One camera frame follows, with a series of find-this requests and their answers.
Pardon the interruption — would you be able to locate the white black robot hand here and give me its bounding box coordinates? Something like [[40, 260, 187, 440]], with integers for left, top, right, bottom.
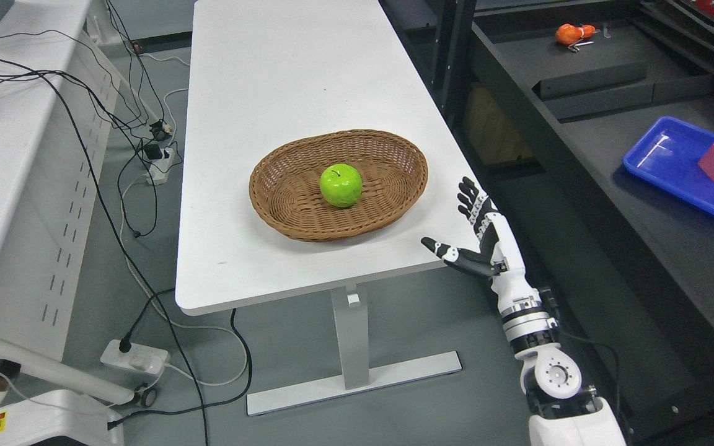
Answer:
[[420, 177, 542, 317]]

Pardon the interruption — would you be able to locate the blue plastic tray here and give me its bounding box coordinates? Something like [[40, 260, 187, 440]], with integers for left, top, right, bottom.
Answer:
[[622, 116, 714, 215]]

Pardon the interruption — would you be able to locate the brown wicker basket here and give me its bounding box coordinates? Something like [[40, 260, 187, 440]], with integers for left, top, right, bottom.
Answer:
[[249, 129, 428, 242]]

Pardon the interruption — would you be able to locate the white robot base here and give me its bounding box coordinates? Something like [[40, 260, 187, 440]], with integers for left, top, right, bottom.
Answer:
[[0, 390, 126, 445]]

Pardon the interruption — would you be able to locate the white floor power strip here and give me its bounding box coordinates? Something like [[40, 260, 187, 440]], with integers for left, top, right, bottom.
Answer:
[[100, 339, 170, 377]]

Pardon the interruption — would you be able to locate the black metal shelf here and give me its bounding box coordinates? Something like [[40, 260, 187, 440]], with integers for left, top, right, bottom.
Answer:
[[382, 0, 714, 446]]

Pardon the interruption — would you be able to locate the white standing desk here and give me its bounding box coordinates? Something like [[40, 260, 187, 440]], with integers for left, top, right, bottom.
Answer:
[[175, 1, 474, 416]]

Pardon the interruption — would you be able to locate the orange toy object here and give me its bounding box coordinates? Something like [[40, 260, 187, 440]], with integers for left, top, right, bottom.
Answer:
[[555, 24, 597, 53]]

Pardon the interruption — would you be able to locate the white left side desk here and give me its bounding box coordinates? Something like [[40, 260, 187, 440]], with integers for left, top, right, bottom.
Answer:
[[0, 1, 134, 404]]

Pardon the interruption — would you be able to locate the white far power strip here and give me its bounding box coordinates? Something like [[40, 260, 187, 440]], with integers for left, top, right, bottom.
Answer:
[[146, 147, 176, 185]]

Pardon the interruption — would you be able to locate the black floor cable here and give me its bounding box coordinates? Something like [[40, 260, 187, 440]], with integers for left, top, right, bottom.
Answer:
[[0, 50, 253, 446]]

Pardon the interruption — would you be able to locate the green apple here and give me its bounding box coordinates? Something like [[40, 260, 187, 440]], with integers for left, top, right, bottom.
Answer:
[[319, 164, 363, 208]]

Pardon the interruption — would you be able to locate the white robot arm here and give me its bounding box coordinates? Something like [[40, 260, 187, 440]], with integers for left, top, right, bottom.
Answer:
[[498, 289, 626, 445]]

